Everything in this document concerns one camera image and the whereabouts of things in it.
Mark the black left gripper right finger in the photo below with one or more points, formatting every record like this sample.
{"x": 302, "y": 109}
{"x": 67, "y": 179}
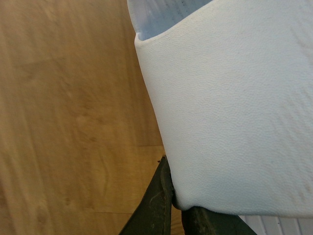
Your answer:
{"x": 200, "y": 221}

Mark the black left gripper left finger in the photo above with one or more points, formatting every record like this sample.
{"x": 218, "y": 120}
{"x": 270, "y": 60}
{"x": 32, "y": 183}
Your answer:
{"x": 153, "y": 214}

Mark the light blue slide slipper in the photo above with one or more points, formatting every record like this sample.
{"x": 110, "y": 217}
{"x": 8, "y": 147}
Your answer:
{"x": 231, "y": 84}

